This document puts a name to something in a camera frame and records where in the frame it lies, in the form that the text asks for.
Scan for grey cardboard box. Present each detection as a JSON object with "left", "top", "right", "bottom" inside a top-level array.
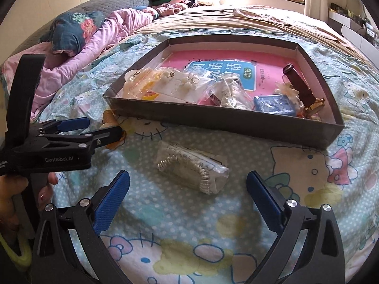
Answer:
[{"left": 102, "top": 34, "right": 346, "bottom": 151}]

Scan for bagged silver coil bracelet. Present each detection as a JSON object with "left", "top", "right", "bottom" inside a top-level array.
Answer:
[{"left": 154, "top": 140, "right": 230, "bottom": 196}]

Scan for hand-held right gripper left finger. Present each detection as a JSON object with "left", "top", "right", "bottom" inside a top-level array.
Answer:
[{"left": 30, "top": 170, "right": 132, "bottom": 284}]

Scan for white vanity desk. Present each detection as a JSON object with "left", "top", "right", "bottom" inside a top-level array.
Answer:
[{"left": 326, "top": 2, "right": 379, "bottom": 54}]

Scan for small clear bluish bag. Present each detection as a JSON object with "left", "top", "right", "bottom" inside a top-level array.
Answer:
[{"left": 183, "top": 64, "right": 214, "bottom": 81}]

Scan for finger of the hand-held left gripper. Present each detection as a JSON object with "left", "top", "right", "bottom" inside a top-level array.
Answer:
[
  {"left": 71, "top": 127, "right": 123, "bottom": 152},
  {"left": 38, "top": 117, "right": 91, "bottom": 135}
]

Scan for pink book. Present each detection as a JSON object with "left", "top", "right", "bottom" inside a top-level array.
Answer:
[{"left": 160, "top": 50, "right": 323, "bottom": 107}]

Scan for floral pillow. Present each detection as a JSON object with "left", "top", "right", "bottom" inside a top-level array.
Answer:
[{"left": 48, "top": 11, "right": 106, "bottom": 56}]

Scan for person's left hand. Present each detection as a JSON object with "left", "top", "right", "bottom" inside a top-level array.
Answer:
[{"left": 0, "top": 173, "right": 59, "bottom": 235}]

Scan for small blue plastic box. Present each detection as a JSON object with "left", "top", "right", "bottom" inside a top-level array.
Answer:
[{"left": 253, "top": 94, "right": 297, "bottom": 117}]

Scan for clear bag with white card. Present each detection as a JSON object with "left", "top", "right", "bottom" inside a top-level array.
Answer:
[{"left": 156, "top": 68, "right": 214, "bottom": 105}]

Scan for pile of clothes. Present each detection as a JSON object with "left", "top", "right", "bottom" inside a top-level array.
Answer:
[{"left": 146, "top": 0, "right": 214, "bottom": 17}]

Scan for cream quilted cloth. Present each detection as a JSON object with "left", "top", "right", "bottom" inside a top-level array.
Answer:
[{"left": 232, "top": 5, "right": 341, "bottom": 42}]

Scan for tan blanket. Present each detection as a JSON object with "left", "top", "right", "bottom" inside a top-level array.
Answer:
[{"left": 139, "top": 4, "right": 365, "bottom": 63}]

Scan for cartoon cat printed blanket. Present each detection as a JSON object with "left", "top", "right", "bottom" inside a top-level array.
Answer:
[{"left": 30, "top": 31, "right": 379, "bottom": 284}]

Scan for vanity mirror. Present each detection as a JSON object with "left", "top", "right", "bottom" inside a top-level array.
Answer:
[{"left": 344, "top": 0, "right": 365, "bottom": 16}]

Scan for clear bag with silver jewelry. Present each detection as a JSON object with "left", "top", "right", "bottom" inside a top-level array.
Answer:
[{"left": 211, "top": 76, "right": 255, "bottom": 112}]

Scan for dark red perfume bottle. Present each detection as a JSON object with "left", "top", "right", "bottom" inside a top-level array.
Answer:
[{"left": 282, "top": 64, "right": 327, "bottom": 116}]

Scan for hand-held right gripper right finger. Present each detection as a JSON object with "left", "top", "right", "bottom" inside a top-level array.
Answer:
[{"left": 246, "top": 170, "right": 347, "bottom": 284}]

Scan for bagged yellow hair claw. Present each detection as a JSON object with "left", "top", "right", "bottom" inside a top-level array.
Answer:
[{"left": 139, "top": 81, "right": 162, "bottom": 102}]

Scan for yellow-green cord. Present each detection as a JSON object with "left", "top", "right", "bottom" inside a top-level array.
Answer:
[{"left": 0, "top": 230, "right": 34, "bottom": 266}]

